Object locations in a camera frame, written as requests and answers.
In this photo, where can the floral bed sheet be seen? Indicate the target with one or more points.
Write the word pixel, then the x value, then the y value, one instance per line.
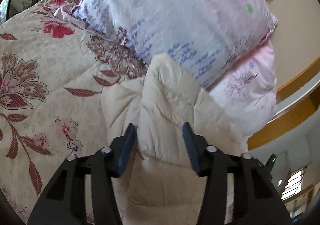
pixel 52 77

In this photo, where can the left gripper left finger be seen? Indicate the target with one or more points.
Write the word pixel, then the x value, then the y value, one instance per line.
pixel 63 199

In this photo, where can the lavender print pillow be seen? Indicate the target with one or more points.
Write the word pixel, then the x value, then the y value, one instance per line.
pixel 205 37

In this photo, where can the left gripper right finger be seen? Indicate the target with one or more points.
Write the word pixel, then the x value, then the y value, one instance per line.
pixel 256 200

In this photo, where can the cream quilted down jacket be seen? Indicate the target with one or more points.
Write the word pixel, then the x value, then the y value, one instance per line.
pixel 159 185

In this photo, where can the white pink floral pillow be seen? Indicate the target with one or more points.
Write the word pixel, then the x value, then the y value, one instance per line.
pixel 247 91

